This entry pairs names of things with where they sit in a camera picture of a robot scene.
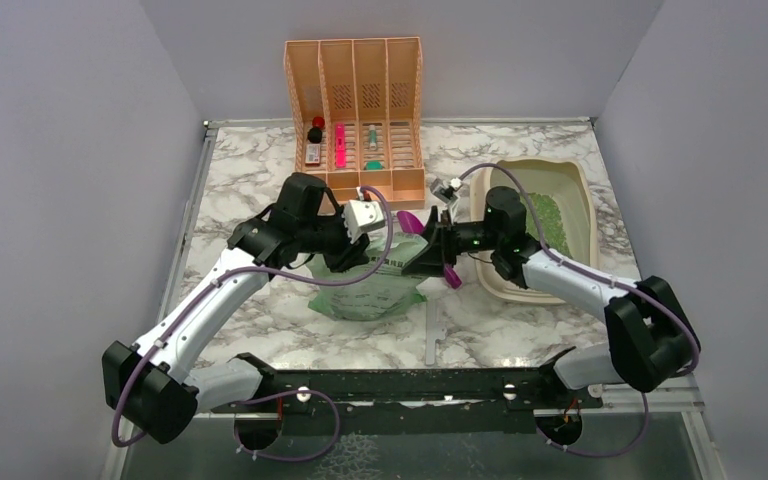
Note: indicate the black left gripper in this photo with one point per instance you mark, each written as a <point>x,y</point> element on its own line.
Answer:
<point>347,256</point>

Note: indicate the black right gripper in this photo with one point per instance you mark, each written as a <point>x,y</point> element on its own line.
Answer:
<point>440,243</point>

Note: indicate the purple litter scoop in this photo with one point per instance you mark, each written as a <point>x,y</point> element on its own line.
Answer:
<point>410,224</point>

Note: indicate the green litter bag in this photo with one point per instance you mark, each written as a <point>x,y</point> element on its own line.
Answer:
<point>388,292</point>

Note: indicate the beige litter box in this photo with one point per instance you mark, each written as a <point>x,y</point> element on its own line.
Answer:
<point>565,208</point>

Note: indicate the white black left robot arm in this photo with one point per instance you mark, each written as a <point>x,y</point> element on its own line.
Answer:
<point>259,250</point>

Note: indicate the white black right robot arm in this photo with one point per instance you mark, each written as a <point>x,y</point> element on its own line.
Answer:
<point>649,336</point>

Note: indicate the red white small box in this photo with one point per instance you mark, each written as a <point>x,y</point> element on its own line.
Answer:
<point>312,154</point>

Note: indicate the green white glue stick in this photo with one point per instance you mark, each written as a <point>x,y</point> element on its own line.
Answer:
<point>372,138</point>

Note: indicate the red and black stamp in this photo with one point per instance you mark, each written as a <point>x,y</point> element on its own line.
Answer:
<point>316,132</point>

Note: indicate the orange plastic file organizer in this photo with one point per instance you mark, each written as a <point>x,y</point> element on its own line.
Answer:
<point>360,82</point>

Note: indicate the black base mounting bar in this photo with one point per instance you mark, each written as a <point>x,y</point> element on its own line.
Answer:
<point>265,402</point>

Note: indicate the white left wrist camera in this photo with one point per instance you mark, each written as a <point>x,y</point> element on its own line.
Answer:
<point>362,216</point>

